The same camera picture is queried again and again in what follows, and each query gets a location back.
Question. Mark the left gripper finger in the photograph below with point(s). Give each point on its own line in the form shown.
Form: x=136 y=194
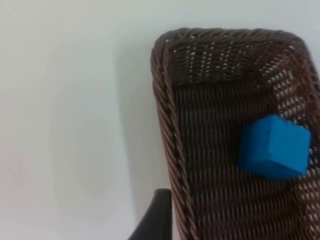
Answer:
x=157 y=217

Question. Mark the dark brown wicker basket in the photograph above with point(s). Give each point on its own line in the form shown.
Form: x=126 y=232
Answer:
x=225 y=150

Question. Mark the blue cube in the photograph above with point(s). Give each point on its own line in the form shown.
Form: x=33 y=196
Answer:
x=272 y=147

